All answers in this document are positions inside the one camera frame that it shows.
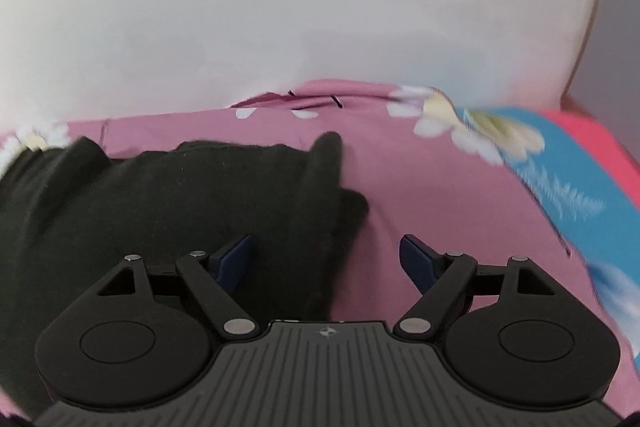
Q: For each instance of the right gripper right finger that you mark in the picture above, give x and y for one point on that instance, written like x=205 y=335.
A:
x=444 y=282

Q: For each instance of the dark green knitted sweater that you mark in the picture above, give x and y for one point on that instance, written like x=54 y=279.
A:
x=68 y=215

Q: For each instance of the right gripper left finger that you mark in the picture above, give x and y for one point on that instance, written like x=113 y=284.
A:
x=211 y=280

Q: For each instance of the wooden bed headboard edge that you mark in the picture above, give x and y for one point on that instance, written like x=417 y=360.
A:
x=587 y=16

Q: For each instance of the blue and red pillow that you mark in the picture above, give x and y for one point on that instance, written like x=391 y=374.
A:
x=589 y=189

